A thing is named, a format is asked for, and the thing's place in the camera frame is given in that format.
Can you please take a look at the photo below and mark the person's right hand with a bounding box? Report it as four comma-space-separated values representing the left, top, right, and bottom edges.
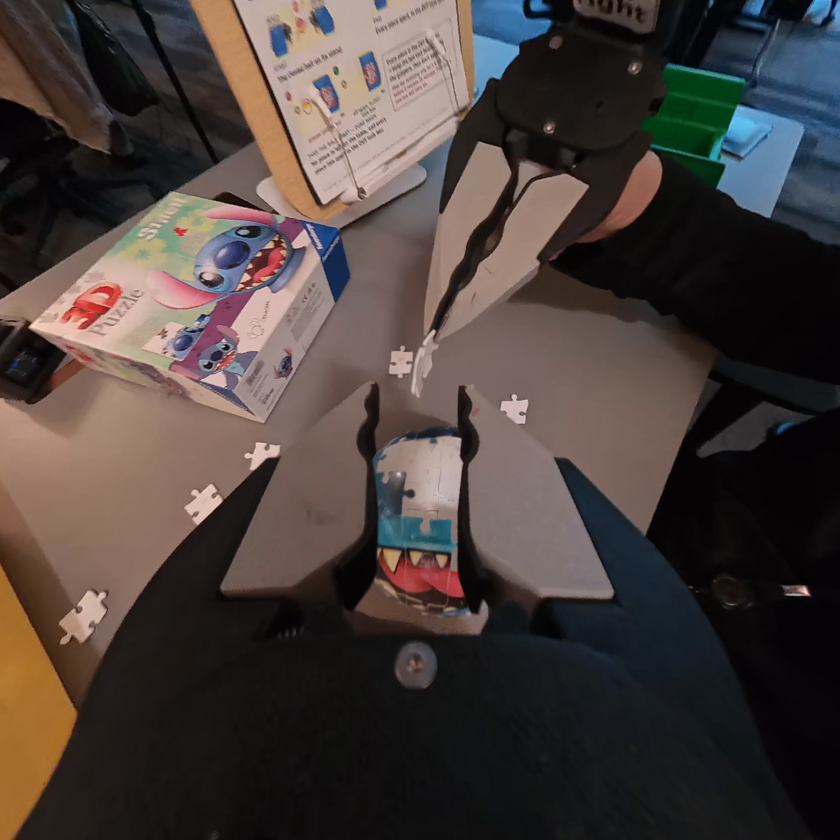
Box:
576, 152, 664, 246

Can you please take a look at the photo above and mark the colourful cartoon puzzle box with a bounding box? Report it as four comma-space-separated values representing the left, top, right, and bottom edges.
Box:
29, 192, 350, 423

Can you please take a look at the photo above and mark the wooden document stand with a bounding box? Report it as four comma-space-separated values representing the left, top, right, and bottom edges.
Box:
190, 0, 475, 229

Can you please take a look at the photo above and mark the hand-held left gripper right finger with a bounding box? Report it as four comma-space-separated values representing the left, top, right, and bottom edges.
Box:
456, 384, 616, 614

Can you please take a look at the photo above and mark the yellow plastic bin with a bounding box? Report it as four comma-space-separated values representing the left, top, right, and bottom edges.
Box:
0, 564, 77, 840

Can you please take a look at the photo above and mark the blue puzzle ball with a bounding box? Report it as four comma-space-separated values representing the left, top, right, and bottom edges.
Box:
373, 427, 490, 619

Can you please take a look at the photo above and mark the green plastic bin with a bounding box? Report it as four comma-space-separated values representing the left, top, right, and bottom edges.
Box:
640, 62, 747, 188

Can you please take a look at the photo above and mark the black device with screen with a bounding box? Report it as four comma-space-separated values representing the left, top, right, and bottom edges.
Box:
0, 316, 67, 403

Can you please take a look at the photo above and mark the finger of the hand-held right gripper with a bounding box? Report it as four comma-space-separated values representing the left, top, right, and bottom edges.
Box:
422, 141, 519, 337
436, 164, 592, 339

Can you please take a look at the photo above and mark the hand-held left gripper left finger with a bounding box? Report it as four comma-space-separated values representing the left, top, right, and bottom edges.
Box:
220, 382, 382, 611

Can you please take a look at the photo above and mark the beige cloth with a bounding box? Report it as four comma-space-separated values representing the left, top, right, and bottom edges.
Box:
0, 0, 112, 153

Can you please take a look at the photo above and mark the black bag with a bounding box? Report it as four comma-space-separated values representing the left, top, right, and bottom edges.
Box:
66, 0, 158, 119

